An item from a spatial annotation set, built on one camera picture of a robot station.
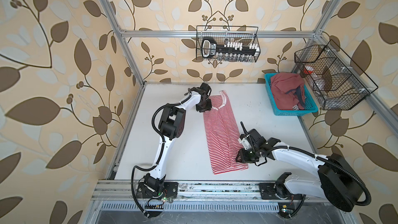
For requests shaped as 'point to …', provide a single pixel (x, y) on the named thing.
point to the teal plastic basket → (283, 112)
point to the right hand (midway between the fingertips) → (238, 161)
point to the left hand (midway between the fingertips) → (210, 107)
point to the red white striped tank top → (223, 140)
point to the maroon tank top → (284, 89)
